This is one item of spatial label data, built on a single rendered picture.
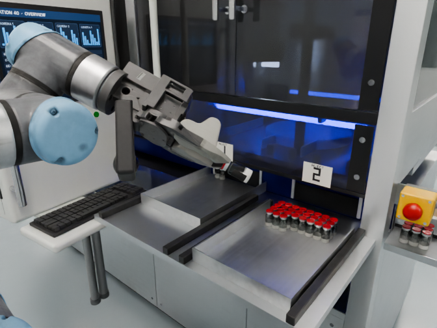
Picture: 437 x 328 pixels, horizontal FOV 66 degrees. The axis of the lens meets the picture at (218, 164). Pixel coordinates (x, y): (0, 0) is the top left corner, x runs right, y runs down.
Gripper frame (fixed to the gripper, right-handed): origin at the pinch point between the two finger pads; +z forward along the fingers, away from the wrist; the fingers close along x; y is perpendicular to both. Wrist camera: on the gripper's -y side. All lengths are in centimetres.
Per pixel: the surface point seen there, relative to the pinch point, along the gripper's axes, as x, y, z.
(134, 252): 135, -14, -12
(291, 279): 24.7, -6.2, 26.8
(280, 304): 18.4, -12.4, 24.0
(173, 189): 68, 9, -7
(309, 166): 36, 26, 25
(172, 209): 51, 0, -4
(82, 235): 67, -18, -25
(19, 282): 188, -59, -67
